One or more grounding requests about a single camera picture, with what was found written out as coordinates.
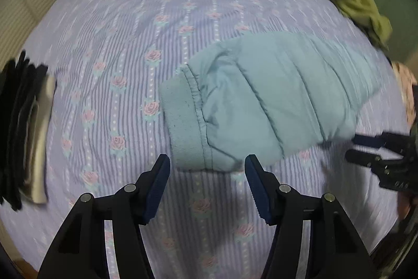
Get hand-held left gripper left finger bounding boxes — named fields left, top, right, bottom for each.
left=37, top=154, right=171, bottom=279

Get olive green garment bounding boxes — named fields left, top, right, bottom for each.
left=307, top=0, right=393, bottom=51

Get black folded clothes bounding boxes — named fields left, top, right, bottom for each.
left=0, top=50, right=49, bottom=211

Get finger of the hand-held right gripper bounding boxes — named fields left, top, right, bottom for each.
left=352, top=133, right=383, bottom=149
left=345, top=149, right=378, bottom=168

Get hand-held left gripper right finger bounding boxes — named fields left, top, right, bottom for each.
left=244, top=154, right=381, bottom=279

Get floral striped bed sheet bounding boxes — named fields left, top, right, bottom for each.
left=0, top=0, right=410, bottom=279

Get light blue jacket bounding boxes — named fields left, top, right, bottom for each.
left=159, top=31, right=383, bottom=172

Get person's right hand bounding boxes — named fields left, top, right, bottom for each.
left=396, top=191, right=414, bottom=221

